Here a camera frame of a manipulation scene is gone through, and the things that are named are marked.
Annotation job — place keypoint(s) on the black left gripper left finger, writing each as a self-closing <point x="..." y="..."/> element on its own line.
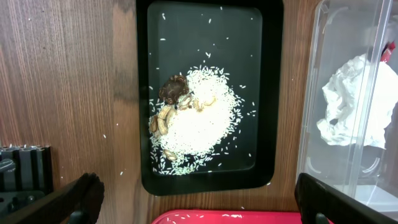
<point x="78" y="202"/>

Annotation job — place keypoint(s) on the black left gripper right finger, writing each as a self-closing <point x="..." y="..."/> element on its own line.
<point x="320" y="203"/>

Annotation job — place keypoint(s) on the white napkin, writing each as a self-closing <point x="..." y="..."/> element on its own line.
<point x="342" y="95"/>

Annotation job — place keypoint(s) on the food scraps and rice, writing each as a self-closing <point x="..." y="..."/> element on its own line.
<point x="198" y="129"/>

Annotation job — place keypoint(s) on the red snack wrapper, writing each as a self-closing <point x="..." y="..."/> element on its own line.
<point x="387" y="51"/>

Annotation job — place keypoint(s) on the black waste tray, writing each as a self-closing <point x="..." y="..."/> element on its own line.
<point x="244" y="38"/>

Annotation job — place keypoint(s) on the red plastic tray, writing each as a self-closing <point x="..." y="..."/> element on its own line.
<point x="227" y="217"/>

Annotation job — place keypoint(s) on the clear plastic bin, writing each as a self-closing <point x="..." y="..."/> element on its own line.
<point x="343" y="30"/>

